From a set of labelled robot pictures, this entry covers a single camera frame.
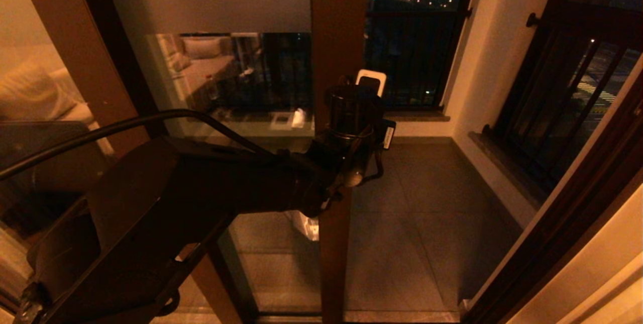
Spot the black metal balcony railing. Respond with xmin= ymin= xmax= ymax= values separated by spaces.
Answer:
xmin=482 ymin=0 xmax=643 ymax=204
xmin=364 ymin=0 xmax=475 ymax=111

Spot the dark brown door jamb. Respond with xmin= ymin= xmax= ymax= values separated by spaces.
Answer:
xmin=460 ymin=68 xmax=643 ymax=324

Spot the front-load washing machine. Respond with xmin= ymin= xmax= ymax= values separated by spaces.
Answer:
xmin=0 ymin=121 xmax=119 ymax=234

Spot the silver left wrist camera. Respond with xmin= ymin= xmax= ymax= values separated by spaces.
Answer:
xmin=355 ymin=69 xmax=387 ymax=97

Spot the fixed glass door brown frame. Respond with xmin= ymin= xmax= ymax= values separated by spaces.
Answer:
xmin=0 ymin=0 xmax=247 ymax=324

